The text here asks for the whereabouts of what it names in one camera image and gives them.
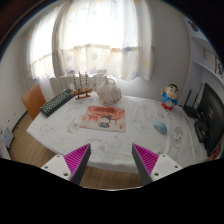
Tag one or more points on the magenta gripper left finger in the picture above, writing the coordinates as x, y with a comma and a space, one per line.
70, 167

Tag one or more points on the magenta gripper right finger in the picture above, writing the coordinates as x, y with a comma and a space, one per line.
152, 167

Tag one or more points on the light blue computer mouse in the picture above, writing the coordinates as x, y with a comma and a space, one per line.
160, 127

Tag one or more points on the white printed tablecloth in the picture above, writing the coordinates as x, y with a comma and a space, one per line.
61, 133

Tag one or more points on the black mechanical keyboard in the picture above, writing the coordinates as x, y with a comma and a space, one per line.
55, 103

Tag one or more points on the black wifi router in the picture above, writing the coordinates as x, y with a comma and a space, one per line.
190, 110

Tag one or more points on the cartoon boy figurine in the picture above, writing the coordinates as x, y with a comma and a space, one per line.
169, 94

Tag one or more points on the wooden model sailing ship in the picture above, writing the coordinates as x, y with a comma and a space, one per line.
82, 87

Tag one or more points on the orange wooden chair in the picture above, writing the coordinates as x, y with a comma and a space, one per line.
33, 100

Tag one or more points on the large white conch shell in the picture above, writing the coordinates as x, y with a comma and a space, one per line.
108, 92

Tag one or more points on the white radiator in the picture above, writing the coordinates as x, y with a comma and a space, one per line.
59, 84

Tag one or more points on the black computer monitor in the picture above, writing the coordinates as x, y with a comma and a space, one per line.
211, 109

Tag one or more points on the white sheer curtain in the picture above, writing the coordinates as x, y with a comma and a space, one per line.
114, 37

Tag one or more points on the white wall shelf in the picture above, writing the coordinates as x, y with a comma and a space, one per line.
202, 53

